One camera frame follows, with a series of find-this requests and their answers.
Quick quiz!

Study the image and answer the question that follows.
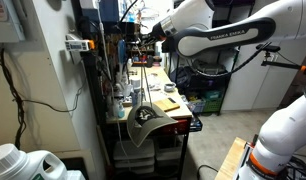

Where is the grey tape roll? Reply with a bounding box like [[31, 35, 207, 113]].
[[163, 82, 177, 93]]

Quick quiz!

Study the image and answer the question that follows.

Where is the white plastic basket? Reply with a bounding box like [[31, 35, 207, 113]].
[[188, 99, 206, 114]]

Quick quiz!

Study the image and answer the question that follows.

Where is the flat white storage bin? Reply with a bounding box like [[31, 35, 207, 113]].
[[114, 157, 157, 170]]

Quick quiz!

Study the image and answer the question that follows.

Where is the small dark desk organizer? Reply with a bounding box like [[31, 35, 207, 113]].
[[127, 33, 158, 67]]

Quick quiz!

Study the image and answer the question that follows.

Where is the small white storage bin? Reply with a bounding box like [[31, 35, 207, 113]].
[[155, 145, 183, 163]]

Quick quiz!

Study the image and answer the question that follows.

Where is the wooden top black workbench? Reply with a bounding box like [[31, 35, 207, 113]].
[[104, 64, 194, 180]]

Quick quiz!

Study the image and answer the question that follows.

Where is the red drawer front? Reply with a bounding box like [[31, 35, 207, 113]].
[[159, 119, 190, 135]]

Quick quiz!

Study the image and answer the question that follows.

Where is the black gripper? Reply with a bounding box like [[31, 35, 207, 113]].
[[139, 20, 168, 45]]

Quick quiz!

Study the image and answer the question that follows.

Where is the large white storage bin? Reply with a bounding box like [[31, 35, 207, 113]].
[[113, 139, 156, 161]]

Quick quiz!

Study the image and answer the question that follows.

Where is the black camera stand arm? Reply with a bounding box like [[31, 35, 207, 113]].
[[255, 43, 306, 73]]

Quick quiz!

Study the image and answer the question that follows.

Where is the light wooden robot table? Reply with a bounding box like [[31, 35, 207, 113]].
[[214, 136, 248, 180]]

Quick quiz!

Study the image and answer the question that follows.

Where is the black wall cable bundle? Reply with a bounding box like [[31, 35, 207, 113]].
[[0, 46, 88, 150]]

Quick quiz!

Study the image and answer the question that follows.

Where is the white wall device orange end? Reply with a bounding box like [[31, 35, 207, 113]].
[[64, 34, 96, 53]]

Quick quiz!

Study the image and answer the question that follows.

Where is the grey electrical panel box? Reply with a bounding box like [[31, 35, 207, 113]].
[[0, 0, 26, 44]]

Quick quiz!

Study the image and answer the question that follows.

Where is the yellow notebook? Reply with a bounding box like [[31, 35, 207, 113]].
[[152, 97, 182, 113]]

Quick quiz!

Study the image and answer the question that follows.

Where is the black bag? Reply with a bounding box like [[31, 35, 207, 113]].
[[175, 64, 231, 98]]

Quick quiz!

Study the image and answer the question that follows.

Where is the teal plastic box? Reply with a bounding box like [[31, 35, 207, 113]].
[[203, 89, 222, 100]]

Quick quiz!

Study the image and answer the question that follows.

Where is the small white plastic container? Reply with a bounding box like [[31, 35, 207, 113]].
[[66, 170, 86, 180]]

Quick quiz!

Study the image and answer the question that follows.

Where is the green plastic basket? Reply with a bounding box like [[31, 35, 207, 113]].
[[202, 97, 224, 114]]

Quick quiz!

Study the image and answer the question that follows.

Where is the black robot hose cable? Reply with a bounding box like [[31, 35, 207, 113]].
[[189, 41, 273, 79]]

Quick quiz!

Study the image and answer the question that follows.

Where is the olive brimmed sun hat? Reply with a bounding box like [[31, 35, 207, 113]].
[[126, 41, 179, 149]]

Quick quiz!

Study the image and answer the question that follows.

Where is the white detergent jug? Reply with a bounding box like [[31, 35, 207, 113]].
[[0, 143, 69, 180]]

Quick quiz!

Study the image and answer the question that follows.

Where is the black side tray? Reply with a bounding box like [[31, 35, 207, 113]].
[[189, 114, 204, 133]]

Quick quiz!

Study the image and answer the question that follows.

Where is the blue box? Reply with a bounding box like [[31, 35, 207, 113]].
[[99, 0, 121, 23]]

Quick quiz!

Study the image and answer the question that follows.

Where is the blue hand sanitizer bottle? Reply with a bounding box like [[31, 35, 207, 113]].
[[114, 99, 126, 119]]

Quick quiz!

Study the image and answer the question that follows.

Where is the black floor cable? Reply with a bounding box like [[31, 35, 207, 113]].
[[196, 164, 220, 180]]

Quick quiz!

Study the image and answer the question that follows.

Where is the black metal shelf rack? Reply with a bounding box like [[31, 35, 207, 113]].
[[167, 0, 257, 116]]

